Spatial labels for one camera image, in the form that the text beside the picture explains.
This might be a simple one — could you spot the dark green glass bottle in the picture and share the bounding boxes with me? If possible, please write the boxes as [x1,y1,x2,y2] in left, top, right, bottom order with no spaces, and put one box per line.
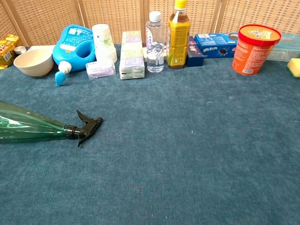
[0,100,104,148]

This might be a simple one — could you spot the clear water bottle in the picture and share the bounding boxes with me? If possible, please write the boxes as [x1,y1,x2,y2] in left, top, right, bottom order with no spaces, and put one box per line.
[145,11,165,73]

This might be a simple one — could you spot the yellow-label tea bottle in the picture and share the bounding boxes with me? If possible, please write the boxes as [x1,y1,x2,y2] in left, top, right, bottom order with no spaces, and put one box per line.
[167,0,191,70]

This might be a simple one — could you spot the blue detergent pump bottle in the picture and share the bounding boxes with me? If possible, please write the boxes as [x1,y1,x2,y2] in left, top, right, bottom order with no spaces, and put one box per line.
[52,24,97,87]

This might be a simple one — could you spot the blue table cloth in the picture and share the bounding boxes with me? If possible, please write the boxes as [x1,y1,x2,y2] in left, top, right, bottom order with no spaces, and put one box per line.
[0,43,300,225]

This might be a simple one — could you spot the stack of tissue packs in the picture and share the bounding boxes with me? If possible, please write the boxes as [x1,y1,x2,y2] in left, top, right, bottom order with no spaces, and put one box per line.
[119,30,146,80]

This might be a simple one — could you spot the clear plastic floss pick box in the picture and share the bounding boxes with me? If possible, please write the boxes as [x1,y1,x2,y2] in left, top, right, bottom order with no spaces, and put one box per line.
[85,58,116,81]

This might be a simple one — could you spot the dark blue narrow box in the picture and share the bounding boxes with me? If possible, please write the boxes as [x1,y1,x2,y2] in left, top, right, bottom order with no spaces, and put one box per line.
[187,36,205,68]

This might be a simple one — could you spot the white plastic jar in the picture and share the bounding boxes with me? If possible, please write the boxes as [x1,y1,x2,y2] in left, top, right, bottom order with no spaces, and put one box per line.
[91,23,118,64]

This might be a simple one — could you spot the blue cookie box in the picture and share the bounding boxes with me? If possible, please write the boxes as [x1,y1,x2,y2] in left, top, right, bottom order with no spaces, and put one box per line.
[194,32,240,59]

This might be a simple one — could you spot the orange tub with red lid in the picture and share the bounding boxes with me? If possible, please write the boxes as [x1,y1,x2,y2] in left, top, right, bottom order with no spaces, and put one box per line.
[232,24,282,76]

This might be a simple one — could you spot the cream bowl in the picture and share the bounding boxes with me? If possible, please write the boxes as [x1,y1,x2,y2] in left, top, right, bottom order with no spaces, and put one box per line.
[13,48,54,77]

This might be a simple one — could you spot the woven wooden folding screen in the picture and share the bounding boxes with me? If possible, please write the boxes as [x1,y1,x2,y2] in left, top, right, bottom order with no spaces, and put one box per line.
[0,0,300,47]

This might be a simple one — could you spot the clear container with blue lid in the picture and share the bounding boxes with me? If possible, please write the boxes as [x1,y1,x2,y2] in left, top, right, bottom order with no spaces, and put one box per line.
[267,33,300,62]

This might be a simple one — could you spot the yellow sponge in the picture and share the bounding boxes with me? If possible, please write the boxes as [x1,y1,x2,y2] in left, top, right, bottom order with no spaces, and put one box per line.
[285,57,300,79]

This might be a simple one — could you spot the gold yellow snack package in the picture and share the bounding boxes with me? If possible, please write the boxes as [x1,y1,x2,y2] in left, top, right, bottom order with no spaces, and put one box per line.
[0,34,21,70]

